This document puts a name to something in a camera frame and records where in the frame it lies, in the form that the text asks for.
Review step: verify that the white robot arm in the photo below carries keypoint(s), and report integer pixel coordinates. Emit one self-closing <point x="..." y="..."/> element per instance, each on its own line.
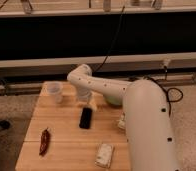
<point x="147" y="122"/>

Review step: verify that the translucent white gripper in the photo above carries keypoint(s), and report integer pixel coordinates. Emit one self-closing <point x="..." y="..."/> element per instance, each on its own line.
<point x="84" y="95"/>

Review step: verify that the dried red chili pepper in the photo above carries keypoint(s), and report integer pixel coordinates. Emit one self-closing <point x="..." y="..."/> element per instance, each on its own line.
<point x="45" y="138"/>

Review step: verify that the green bowl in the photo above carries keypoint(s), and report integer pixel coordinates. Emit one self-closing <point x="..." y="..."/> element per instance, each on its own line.
<point x="113" y="101"/>

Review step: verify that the white ceramic cup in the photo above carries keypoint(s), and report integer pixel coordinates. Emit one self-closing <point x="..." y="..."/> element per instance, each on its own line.
<point x="54" y="90"/>

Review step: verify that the black object at left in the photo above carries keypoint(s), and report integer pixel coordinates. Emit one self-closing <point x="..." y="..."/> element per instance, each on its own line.
<point x="4" y="124"/>

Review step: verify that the white plastic bottle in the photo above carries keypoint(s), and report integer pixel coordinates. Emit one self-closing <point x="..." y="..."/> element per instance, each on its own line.
<point x="121" y="122"/>

